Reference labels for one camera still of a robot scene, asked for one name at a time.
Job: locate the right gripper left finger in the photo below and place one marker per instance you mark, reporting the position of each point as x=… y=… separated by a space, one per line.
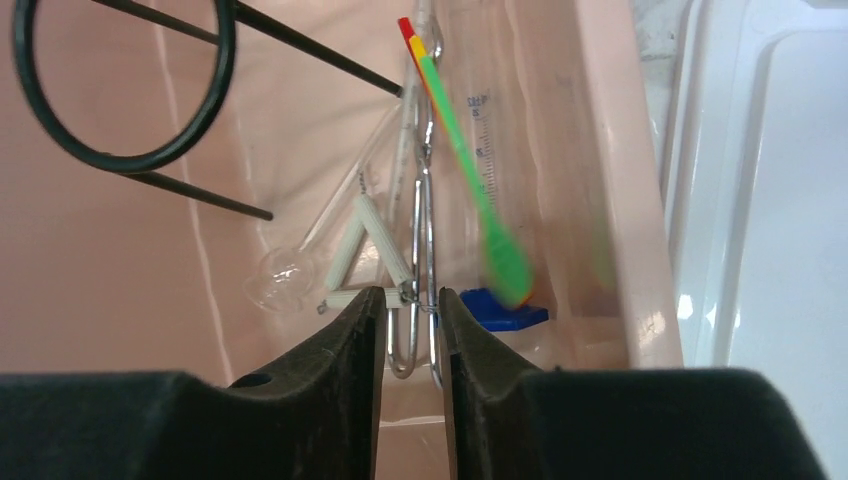
x=312 y=413

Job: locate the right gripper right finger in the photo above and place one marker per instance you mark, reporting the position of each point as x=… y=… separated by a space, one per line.
x=506 y=418

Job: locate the clear round bottom flask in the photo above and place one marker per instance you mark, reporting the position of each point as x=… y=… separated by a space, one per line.
x=285 y=276

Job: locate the clay pipe triangle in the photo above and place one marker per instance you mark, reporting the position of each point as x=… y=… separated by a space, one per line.
x=374 y=252

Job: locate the glass thermometer rod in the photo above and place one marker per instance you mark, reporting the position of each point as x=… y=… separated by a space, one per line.
x=401 y=146

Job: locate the pink plastic bin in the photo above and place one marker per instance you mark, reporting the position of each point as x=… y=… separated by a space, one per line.
x=154 y=152

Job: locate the white plastic bin lid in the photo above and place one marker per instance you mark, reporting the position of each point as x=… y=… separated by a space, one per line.
x=754 y=186

